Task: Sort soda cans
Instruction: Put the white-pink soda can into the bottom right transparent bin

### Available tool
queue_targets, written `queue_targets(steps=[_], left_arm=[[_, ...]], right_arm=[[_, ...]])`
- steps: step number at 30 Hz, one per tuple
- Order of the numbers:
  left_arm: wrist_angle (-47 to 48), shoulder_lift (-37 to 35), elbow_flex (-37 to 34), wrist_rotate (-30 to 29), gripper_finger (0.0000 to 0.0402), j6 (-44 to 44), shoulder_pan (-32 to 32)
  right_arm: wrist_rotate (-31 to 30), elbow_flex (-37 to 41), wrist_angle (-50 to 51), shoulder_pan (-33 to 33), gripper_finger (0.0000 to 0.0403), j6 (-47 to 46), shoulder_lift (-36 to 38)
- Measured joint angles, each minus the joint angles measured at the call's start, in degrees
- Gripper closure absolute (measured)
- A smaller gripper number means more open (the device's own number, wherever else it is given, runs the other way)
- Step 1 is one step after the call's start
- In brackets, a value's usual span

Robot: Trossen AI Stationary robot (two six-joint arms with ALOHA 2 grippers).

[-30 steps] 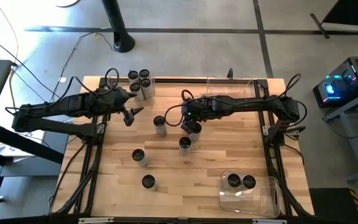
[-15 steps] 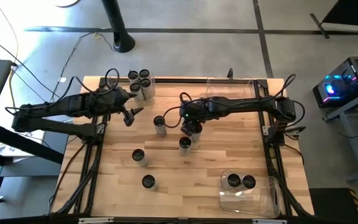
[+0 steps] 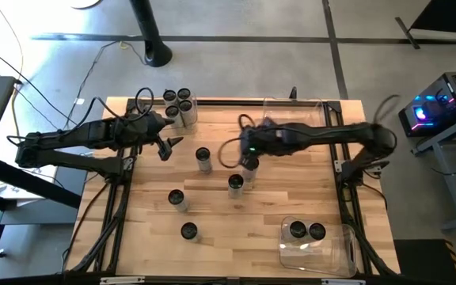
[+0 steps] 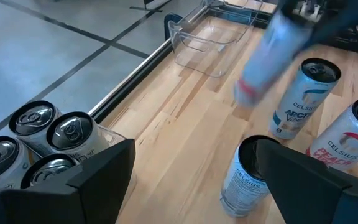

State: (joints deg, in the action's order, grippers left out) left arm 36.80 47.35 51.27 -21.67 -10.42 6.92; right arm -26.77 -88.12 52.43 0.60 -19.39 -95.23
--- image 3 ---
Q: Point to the Celsius Arctic Vibe can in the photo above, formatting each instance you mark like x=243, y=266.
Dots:
x=297, y=229
x=203, y=154
x=188, y=230

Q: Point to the black metal table frame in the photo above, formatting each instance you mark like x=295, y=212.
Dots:
x=232, y=102

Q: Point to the black folding stand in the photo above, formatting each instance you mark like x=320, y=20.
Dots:
x=445, y=16

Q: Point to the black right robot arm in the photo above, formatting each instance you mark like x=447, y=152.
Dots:
x=331, y=132

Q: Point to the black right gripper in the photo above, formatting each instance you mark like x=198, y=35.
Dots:
x=257, y=142

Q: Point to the black table clamp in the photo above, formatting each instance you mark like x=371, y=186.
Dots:
x=293, y=93

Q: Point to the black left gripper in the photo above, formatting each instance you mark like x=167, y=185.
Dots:
x=154, y=124

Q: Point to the black tower fan stand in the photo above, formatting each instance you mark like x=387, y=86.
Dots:
x=149, y=31

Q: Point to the Celsius can teal palm print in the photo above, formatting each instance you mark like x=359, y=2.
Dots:
x=236, y=181

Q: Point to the Celsius can blue pink print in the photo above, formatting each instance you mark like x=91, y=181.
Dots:
x=251, y=167

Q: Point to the white table edge label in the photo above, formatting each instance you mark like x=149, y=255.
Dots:
x=121, y=280
x=343, y=282

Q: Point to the white floor tag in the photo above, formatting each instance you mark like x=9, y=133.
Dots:
x=79, y=101

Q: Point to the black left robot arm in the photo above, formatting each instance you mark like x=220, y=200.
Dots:
x=73, y=132

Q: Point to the clear plastic bin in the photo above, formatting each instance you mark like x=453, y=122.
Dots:
x=323, y=261
x=190, y=130
x=311, y=111

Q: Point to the grey metal stand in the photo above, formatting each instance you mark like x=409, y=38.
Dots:
x=449, y=178

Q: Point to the Celsius Peach Vibe can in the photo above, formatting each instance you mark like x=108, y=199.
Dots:
x=172, y=111

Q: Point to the Celsius Tropical Vibe can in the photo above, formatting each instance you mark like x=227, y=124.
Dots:
x=169, y=95
x=317, y=230
x=185, y=105

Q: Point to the silver Celsius can black lid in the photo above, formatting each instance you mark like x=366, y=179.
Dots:
x=183, y=93

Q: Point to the white box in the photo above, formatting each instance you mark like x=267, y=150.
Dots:
x=34, y=186

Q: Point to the black box hazard stripes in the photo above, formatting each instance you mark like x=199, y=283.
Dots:
x=422, y=261

